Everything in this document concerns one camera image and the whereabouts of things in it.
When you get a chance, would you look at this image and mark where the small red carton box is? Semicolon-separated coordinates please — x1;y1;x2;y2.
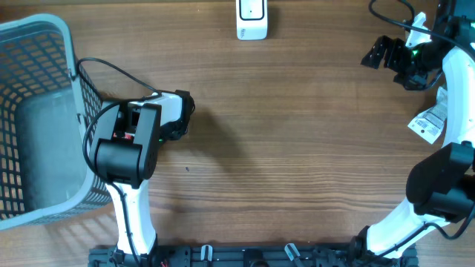
113;132;134;141

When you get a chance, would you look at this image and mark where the black red snack packet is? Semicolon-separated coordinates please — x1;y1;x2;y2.
407;86;448;144

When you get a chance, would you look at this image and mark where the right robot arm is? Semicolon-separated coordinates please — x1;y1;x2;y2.
347;1;474;266

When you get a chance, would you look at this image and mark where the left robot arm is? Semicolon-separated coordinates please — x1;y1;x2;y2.
82;90;195;266

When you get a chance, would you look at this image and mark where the white barcode scanner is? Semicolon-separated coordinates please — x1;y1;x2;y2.
235;0;269;41

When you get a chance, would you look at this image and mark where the grey plastic mesh basket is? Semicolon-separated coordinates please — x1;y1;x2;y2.
1;13;111;230

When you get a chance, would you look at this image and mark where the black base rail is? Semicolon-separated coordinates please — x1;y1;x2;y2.
88;243;419;267

